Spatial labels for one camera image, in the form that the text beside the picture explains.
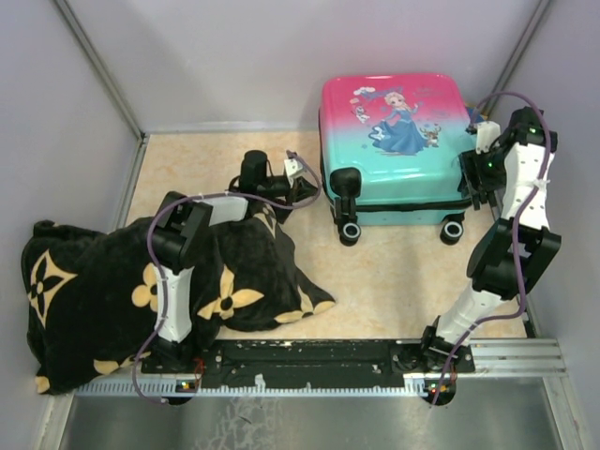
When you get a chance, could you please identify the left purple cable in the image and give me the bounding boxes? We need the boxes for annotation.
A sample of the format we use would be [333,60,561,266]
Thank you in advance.
[129,150,323,406]

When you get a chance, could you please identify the aluminium rail frame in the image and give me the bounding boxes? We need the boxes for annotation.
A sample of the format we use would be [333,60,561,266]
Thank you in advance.
[75,338,566,400]

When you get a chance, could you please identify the blue folded cloth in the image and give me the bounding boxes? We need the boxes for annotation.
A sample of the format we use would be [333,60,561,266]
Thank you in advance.
[466,105,488,135]

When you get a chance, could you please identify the teal hard-shell suitcase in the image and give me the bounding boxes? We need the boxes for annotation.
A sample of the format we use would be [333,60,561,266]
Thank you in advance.
[318,72,474,246]

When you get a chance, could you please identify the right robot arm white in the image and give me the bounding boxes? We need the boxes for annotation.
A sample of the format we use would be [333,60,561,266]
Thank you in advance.
[418,107,562,371]

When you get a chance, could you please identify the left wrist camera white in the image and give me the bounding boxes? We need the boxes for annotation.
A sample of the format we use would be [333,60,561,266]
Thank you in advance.
[284,158,306,185]

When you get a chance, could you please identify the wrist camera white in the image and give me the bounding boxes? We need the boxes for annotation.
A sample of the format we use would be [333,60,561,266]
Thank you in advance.
[475,121,502,155]
[284,158,306,185]

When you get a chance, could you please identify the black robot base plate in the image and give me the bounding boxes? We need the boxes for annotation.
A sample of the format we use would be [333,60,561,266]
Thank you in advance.
[142,337,453,389]

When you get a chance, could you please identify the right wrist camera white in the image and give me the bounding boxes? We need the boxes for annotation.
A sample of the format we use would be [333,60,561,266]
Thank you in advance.
[475,121,502,155]

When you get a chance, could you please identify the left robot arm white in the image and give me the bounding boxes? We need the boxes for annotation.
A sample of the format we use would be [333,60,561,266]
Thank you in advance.
[144,150,321,372]

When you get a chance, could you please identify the black blanket yellow flowers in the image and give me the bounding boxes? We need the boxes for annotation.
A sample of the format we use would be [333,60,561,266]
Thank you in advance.
[21,206,336,395]

